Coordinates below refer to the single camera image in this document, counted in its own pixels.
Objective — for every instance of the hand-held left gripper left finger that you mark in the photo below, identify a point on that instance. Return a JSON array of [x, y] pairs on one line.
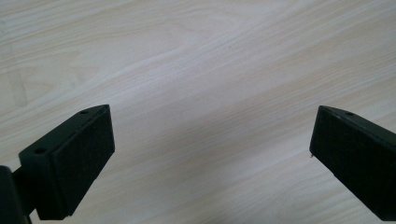
[[71, 161]]

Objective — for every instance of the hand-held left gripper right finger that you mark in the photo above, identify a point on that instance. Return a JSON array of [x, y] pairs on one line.
[[355, 152]]

